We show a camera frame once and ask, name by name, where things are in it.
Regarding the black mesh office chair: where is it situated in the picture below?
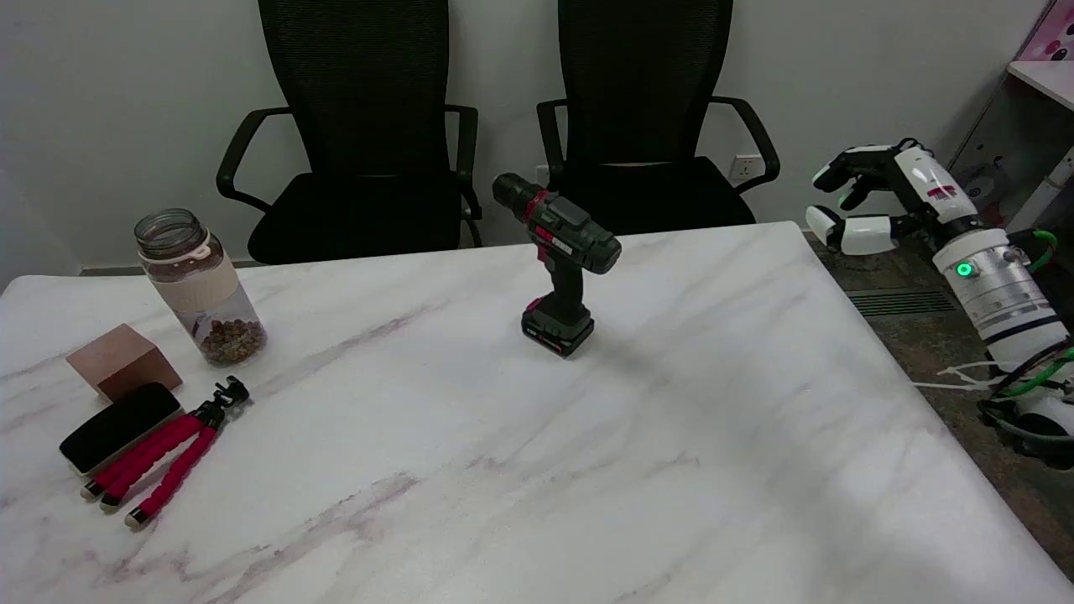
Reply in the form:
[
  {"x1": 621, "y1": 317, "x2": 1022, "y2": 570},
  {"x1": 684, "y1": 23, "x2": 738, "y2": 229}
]
[
  {"x1": 537, "y1": 0, "x2": 781, "y2": 237},
  {"x1": 216, "y1": 0, "x2": 483, "y2": 266}
]

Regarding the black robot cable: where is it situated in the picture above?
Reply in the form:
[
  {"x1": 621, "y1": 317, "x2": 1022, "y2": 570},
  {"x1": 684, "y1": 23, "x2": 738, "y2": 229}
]
[{"x1": 978, "y1": 352, "x2": 1074, "y2": 445}]

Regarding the metal floor vent grille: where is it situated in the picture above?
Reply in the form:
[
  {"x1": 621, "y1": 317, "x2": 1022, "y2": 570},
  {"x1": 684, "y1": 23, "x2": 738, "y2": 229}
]
[{"x1": 846, "y1": 289, "x2": 959, "y2": 318}]

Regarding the brown wooden block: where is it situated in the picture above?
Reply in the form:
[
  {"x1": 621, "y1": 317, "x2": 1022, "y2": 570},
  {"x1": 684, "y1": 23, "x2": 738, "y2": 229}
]
[{"x1": 66, "y1": 324, "x2": 183, "y2": 402}]

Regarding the glass jar with nuts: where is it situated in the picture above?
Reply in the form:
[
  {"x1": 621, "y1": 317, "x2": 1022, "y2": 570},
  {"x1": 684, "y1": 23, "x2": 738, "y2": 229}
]
[{"x1": 134, "y1": 208, "x2": 269, "y2": 367}]

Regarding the green robot cable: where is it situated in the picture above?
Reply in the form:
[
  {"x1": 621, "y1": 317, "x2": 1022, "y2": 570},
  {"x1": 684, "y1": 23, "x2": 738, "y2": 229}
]
[{"x1": 998, "y1": 228, "x2": 1074, "y2": 400}]

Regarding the red flexible mini tripod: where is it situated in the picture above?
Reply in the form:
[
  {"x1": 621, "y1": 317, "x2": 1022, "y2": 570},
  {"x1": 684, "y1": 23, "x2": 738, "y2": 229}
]
[{"x1": 81, "y1": 376, "x2": 252, "y2": 530}]

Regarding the dark green power screwdriver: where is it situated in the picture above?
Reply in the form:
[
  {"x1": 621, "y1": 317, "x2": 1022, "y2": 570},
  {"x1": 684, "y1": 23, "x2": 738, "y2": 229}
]
[{"x1": 492, "y1": 173, "x2": 623, "y2": 359}]

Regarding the pink box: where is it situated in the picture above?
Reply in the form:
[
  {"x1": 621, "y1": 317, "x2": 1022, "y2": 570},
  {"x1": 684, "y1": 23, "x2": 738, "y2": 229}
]
[{"x1": 1017, "y1": 0, "x2": 1074, "y2": 62}]

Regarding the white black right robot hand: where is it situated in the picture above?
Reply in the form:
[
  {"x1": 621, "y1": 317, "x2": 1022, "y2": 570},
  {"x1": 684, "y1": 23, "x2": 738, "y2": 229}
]
[{"x1": 805, "y1": 138, "x2": 983, "y2": 257}]

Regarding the white desk with panda panel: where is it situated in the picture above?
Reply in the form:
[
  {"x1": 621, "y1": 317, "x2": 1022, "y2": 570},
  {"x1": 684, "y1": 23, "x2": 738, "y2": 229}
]
[{"x1": 948, "y1": 60, "x2": 1074, "y2": 237}]

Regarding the black board eraser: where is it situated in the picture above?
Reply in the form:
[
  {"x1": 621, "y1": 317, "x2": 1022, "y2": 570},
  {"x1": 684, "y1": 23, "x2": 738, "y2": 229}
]
[{"x1": 59, "y1": 383, "x2": 184, "y2": 476}]

